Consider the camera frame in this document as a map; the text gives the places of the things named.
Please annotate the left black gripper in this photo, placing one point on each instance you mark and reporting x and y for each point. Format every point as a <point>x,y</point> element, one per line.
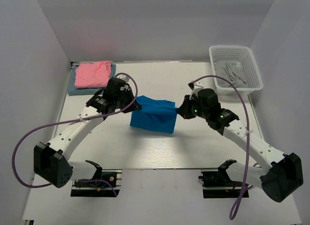
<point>129,100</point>

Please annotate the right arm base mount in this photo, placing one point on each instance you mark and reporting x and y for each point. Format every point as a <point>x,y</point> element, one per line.
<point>217,185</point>

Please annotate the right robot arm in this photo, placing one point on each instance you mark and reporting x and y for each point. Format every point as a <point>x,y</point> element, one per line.
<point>278,174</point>

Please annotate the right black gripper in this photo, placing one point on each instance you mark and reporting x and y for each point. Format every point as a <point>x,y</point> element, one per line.
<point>187,107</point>

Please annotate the grey t shirt in basket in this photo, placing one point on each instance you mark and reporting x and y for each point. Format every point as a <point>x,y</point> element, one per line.
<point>231,72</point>

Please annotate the grey-blue folded t shirt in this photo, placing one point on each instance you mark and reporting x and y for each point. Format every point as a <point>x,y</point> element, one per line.
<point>72,90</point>

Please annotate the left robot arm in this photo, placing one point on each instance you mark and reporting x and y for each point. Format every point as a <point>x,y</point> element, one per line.
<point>52,160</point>

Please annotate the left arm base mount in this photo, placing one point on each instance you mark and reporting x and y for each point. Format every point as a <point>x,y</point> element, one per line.
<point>101,183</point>

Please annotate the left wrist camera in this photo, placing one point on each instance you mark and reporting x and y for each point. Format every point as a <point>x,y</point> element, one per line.
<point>123,77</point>

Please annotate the white plastic basket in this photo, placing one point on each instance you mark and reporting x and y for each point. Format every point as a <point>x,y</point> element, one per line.
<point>241,56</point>

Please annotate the blue t shirt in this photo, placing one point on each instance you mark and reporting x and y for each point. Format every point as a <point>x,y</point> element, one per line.
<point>155,115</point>

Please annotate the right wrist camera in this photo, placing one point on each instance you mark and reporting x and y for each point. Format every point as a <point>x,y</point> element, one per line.
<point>195,86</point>

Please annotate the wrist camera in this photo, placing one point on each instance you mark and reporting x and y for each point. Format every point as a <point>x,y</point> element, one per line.
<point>195,86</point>
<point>123,77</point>

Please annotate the pink folded t shirt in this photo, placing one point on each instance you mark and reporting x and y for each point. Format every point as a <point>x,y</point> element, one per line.
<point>93,75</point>

